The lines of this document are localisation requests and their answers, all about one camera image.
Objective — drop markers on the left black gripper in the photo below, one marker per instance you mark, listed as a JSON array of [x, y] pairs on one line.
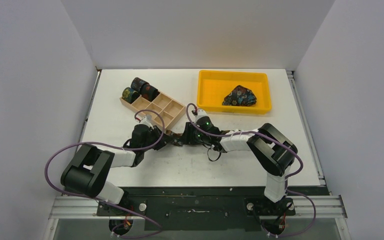
[[164, 140]]

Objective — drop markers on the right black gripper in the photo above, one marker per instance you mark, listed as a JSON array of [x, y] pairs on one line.
[[185, 136]]

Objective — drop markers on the orange grey floral tie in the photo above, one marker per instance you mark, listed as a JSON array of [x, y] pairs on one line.
[[175, 139]]

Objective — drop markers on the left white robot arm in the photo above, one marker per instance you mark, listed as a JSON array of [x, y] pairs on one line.
[[87, 172]]

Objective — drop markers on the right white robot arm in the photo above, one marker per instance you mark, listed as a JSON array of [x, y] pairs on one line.
[[273, 151]]

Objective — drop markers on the wooden compartment tray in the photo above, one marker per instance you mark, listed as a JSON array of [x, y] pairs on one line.
[[163, 109]]

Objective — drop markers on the yellow floral rolled tie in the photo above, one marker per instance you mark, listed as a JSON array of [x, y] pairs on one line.
[[130, 95]]

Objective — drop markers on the red patterned rolled tie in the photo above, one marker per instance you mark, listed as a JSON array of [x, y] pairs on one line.
[[149, 92]]

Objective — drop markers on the dark rolled tie rear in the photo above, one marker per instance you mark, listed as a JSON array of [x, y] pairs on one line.
[[138, 84]]

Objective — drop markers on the yellow plastic bin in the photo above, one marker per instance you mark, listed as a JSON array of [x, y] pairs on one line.
[[214, 85]]

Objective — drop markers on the dark floral folded tie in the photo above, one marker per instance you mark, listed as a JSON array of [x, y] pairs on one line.
[[240, 96]]

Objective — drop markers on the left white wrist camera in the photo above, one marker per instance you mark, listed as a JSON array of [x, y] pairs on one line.
[[145, 123]]

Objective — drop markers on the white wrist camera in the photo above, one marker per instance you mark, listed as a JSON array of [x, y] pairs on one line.
[[145, 123], [199, 113]]

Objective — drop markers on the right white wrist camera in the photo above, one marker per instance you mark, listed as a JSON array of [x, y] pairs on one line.
[[199, 113]]

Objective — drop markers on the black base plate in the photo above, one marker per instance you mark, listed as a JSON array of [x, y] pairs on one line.
[[206, 208]]

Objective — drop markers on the aluminium frame rail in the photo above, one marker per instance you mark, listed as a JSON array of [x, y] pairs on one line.
[[79, 208]]

